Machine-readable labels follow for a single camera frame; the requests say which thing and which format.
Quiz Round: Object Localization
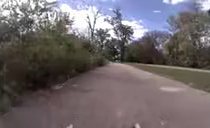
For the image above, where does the thicket of bushes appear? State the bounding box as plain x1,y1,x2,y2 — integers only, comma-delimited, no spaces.
0,0,109,114

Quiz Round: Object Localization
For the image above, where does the green grass field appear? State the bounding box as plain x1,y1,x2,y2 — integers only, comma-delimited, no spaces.
125,62,210,96

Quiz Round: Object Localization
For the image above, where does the grey asphalt path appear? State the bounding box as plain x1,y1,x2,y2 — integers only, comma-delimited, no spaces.
0,62,210,128

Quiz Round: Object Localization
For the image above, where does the tall dark tree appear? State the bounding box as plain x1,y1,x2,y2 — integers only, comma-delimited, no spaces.
105,7,136,63

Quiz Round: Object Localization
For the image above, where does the wood of trees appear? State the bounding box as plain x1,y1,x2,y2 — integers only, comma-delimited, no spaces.
124,0,210,71

